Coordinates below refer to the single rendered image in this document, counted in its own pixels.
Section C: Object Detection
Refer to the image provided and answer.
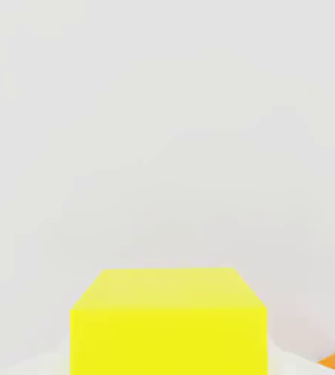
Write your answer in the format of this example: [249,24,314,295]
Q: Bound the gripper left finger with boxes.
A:
[0,339,72,375]

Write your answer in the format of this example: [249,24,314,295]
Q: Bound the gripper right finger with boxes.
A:
[267,341,335,375]

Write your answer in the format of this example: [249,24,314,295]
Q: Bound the small yellow cube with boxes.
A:
[69,267,269,375]

